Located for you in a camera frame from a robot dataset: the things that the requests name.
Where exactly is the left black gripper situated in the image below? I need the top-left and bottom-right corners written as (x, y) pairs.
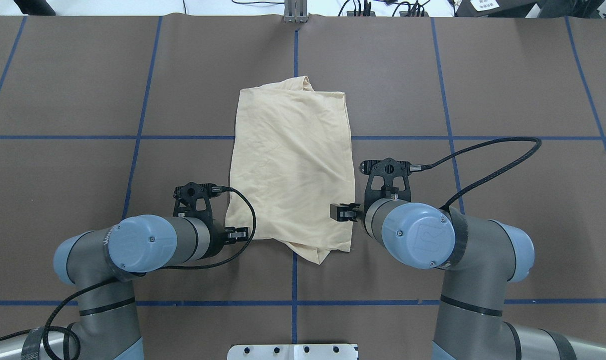
top-left (201, 219), bottom-right (250, 260)

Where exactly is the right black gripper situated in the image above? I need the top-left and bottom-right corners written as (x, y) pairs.
top-left (330, 202), bottom-right (373, 233)

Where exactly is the cream long-sleeve printed shirt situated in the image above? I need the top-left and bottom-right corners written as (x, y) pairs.
top-left (225, 76), bottom-right (356, 265)

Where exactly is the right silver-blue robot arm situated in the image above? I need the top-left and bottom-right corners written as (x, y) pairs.
top-left (330, 198), bottom-right (606, 360)

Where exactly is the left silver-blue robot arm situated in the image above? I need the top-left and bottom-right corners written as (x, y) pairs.
top-left (0, 214), bottom-right (254, 360)

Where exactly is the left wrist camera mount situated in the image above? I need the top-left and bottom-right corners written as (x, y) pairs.
top-left (172, 182), bottom-right (230, 221)

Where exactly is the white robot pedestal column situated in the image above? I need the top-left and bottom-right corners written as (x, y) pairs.
top-left (227, 343), bottom-right (359, 360)

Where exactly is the aluminium frame post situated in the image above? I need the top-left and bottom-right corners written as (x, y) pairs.
top-left (283, 0), bottom-right (309, 24)

